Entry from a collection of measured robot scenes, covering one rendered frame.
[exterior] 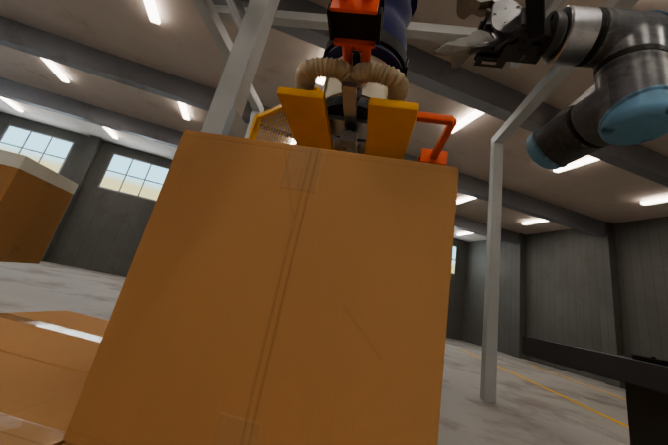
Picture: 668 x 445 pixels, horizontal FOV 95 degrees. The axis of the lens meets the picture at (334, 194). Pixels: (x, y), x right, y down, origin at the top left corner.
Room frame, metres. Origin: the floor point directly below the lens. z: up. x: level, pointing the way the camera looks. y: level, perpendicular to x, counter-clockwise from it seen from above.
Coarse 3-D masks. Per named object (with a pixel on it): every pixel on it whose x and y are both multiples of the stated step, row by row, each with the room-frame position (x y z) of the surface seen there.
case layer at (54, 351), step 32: (0, 320) 0.83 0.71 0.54; (32, 320) 0.88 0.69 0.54; (64, 320) 0.95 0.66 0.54; (96, 320) 1.03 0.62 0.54; (0, 352) 0.64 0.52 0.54; (32, 352) 0.67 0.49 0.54; (64, 352) 0.70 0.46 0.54; (96, 352) 0.75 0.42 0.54; (0, 384) 0.52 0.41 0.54; (32, 384) 0.54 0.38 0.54; (64, 384) 0.56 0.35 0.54; (0, 416) 0.45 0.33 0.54; (32, 416) 0.46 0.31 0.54; (64, 416) 0.47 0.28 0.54
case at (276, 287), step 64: (192, 192) 0.41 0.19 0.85; (256, 192) 0.40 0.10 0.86; (320, 192) 0.39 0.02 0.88; (384, 192) 0.37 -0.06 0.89; (448, 192) 0.36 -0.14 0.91; (192, 256) 0.41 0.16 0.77; (256, 256) 0.40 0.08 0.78; (320, 256) 0.38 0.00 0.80; (384, 256) 0.37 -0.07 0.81; (448, 256) 0.36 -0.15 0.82; (128, 320) 0.42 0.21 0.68; (192, 320) 0.41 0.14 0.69; (256, 320) 0.39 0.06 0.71; (320, 320) 0.38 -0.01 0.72; (384, 320) 0.37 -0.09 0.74; (128, 384) 0.41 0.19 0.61; (192, 384) 0.40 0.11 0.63; (256, 384) 0.39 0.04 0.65; (320, 384) 0.38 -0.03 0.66; (384, 384) 0.37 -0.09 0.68
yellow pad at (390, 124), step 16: (368, 112) 0.55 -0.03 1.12; (384, 112) 0.53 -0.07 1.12; (400, 112) 0.52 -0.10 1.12; (416, 112) 0.51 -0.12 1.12; (368, 128) 0.61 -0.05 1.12; (384, 128) 0.59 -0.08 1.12; (400, 128) 0.58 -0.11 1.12; (368, 144) 0.68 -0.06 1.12; (384, 144) 0.66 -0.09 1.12; (400, 144) 0.65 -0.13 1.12
